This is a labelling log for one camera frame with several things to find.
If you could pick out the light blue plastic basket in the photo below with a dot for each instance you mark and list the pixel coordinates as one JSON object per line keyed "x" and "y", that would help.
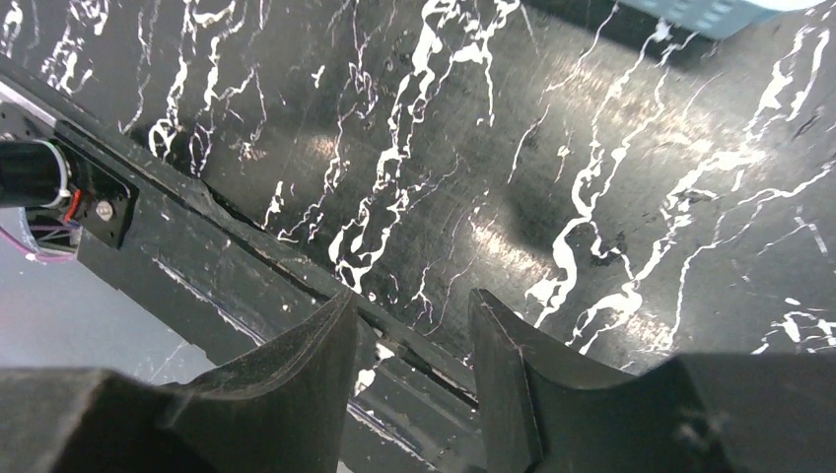
{"x": 718, "y": 19}

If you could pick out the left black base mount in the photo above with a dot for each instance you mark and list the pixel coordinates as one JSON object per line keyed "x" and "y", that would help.
{"x": 58, "y": 168}

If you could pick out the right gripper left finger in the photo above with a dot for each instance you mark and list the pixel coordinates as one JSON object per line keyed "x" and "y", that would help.
{"x": 278, "y": 408}

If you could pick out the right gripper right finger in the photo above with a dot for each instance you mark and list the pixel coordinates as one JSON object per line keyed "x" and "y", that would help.
{"x": 547, "y": 408}

